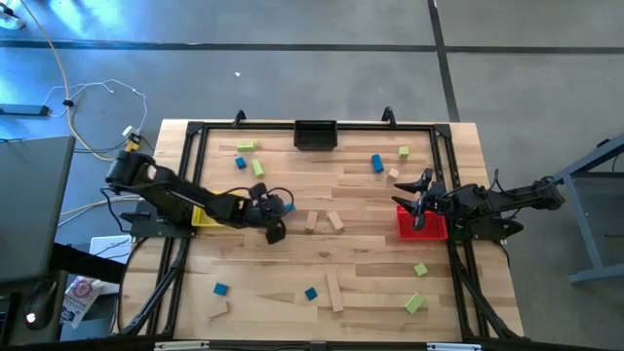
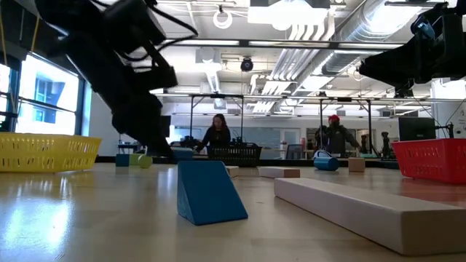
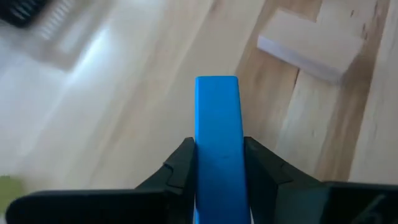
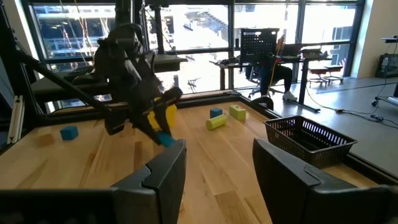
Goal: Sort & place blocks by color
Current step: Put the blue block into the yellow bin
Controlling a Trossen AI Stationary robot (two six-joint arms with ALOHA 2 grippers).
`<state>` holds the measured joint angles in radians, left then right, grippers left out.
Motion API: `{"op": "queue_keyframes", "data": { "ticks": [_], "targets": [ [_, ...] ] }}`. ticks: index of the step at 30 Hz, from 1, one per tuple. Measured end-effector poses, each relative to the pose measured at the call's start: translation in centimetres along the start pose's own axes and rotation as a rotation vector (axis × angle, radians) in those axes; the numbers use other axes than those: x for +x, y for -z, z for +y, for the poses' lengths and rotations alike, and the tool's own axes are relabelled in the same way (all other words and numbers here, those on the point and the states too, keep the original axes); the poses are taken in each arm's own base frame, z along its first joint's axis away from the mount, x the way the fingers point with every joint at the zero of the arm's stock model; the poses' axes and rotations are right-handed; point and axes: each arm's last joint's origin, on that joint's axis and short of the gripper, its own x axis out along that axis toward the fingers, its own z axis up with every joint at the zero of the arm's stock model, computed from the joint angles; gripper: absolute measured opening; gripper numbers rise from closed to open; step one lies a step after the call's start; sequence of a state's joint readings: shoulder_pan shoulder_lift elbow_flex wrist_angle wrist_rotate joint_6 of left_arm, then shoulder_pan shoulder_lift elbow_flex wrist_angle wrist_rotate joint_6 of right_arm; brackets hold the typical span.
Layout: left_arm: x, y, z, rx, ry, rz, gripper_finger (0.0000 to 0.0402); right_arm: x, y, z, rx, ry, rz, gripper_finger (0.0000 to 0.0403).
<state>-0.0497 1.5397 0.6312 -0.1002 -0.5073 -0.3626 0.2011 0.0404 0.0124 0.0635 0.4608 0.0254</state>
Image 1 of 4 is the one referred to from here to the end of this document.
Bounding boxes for black desk beam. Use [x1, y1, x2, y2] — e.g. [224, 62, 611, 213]
[51, 242, 127, 285]

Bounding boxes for white box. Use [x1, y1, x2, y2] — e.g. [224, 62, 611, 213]
[90, 235, 133, 264]

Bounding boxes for yellow plastic basket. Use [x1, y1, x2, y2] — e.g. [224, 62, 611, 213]
[190, 189, 245, 229]

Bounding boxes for black metal table frame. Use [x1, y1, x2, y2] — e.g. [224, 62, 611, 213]
[116, 119, 526, 342]

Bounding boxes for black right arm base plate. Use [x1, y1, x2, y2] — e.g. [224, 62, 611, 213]
[448, 202, 526, 245]

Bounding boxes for wooden wedge block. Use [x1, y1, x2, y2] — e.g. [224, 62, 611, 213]
[208, 300, 233, 321]

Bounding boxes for thin white floor cable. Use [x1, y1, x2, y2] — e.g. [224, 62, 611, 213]
[42, 78, 149, 134]

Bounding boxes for large green block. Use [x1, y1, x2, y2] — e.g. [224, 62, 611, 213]
[404, 292, 426, 315]

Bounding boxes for silver bracket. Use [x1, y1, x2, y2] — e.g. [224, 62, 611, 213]
[154, 340, 211, 351]
[426, 342, 483, 351]

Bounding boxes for dark grey desk top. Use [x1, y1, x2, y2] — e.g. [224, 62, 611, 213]
[0, 135, 77, 287]

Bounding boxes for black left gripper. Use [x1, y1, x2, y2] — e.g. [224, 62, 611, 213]
[243, 182, 289, 230]

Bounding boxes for black plastic basket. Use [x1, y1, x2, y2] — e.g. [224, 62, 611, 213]
[293, 119, 339, 151]

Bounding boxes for printed paper bag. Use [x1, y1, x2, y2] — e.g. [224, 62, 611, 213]
[60, 275, 106, 329]

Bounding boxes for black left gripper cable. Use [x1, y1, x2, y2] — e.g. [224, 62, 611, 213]
[218, 186, 295, 216]

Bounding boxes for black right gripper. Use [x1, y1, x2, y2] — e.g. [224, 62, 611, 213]
[391, 168, 457, 218]

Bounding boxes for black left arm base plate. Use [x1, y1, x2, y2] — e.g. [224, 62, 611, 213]
[119, 199, 196, 240]

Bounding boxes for black computer mouse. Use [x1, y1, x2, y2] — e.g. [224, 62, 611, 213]
[22, 280, 59, 332]

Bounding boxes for black power strip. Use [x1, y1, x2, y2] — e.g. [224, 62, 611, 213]
[0, 103, 51, 118]

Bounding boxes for long wooden plank block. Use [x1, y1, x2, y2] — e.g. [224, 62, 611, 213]
[325, 270, 345, 313]

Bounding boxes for grey-blue table frame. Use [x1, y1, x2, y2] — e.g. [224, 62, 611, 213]
[553, 134, 624, 285]

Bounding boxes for yellow floor cable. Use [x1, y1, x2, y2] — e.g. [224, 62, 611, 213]
[19, 0, 118, 162]

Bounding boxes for cream cable bundle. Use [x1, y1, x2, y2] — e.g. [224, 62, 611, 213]
[57, 193, 145, 228]

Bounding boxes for red plastic basket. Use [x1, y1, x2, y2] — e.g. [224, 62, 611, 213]
[396, 205, 449, 243]

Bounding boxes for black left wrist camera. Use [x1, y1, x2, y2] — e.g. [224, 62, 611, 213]
[264, 221, 288, 246]

